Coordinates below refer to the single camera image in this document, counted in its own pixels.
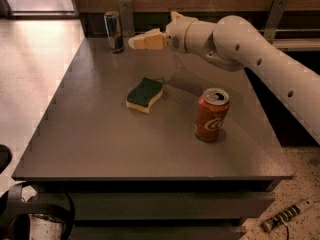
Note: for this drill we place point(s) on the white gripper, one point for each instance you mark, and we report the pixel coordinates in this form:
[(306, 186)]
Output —
[(177, 34)]

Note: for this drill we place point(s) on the blue silver redbull can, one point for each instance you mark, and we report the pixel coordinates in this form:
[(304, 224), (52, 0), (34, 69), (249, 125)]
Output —
[(114, 32)]

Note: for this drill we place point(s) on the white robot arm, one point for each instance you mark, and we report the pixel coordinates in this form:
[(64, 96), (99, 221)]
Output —
[(233, 43)]

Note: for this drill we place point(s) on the red coca-cola can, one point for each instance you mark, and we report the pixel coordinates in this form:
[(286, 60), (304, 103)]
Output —
[(212, 110)]

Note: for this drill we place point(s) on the green yellow sponge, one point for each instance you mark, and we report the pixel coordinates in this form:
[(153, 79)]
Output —
[(144, 95)]

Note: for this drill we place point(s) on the grey drawer cabinet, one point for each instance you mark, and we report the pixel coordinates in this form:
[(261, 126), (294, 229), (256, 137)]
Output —
[(161, 210)]

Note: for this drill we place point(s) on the white power strip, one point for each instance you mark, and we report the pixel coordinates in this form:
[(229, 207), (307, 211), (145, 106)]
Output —
[(287, 215)]

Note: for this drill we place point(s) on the black chair base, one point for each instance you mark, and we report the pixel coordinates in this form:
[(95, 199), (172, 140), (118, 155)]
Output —
[(34, 220)]

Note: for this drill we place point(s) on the left metal bracket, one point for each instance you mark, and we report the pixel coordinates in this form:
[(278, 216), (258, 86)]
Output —
[(127, 17)]

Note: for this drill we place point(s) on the metal bracket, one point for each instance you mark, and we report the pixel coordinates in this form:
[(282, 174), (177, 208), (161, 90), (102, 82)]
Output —
[(273, 19), (127, 17)]

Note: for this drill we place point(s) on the right metal bracket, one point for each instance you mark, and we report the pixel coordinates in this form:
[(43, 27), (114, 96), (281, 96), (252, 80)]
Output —
[(273, 19)]

